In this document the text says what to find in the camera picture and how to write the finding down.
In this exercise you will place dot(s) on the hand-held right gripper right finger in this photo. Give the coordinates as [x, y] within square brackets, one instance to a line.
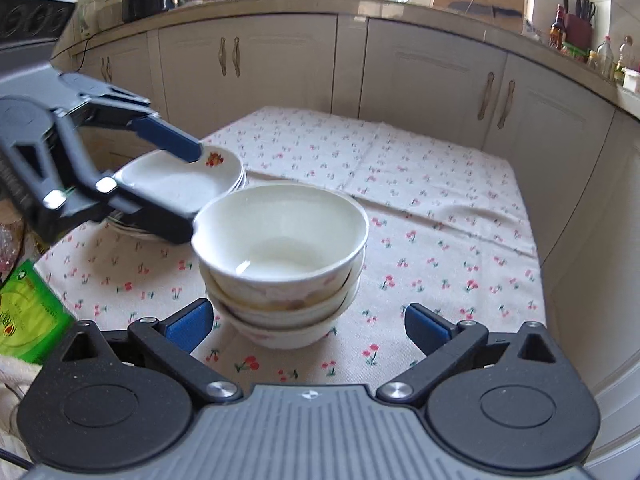
[425, 327]

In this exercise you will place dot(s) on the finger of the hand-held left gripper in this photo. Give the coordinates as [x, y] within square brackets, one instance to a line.
[170, 141]
[150, 215]

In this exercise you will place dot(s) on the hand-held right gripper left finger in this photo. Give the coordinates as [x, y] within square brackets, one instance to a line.
[192, 322]

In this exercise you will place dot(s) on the white bowl pink floral print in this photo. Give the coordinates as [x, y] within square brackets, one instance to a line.
[280, 230]
[280, 305]

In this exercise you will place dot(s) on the plain white bowl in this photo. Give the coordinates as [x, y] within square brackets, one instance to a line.
[285, 332]

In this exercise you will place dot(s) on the white kitchen appliance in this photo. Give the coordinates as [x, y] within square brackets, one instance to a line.
[107, 14]

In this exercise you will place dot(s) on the cherry print tablecloth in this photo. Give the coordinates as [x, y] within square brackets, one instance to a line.
[400, 185]

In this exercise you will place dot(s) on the clear plastic bag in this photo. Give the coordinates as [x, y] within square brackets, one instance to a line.
[7, 247]

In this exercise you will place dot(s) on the large green packet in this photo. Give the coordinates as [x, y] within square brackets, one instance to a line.
[30, 310]

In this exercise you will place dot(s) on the stone kitchen countertop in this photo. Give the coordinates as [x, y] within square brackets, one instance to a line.
[260, 7]

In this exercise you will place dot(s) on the white woven cloth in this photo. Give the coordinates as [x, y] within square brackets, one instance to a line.
[15, 380]

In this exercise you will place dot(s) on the white kitchen cabinet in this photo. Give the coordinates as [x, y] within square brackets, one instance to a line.
[425, 70]

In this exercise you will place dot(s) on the small green packet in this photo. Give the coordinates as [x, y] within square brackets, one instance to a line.
[575, 50]

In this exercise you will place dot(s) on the white rectangular container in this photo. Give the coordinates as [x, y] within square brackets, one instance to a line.
[632, 81]

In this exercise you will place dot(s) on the clear glass bottle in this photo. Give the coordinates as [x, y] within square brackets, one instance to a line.
[605, 57]
[625, 57]

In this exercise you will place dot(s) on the black cleaver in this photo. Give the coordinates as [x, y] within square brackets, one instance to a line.
[500, 11]

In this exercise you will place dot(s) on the dark sauce bottle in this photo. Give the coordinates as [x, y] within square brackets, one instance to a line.
[557, 30]

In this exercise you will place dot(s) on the dark red knife block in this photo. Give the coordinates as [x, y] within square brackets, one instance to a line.
[580, 25]

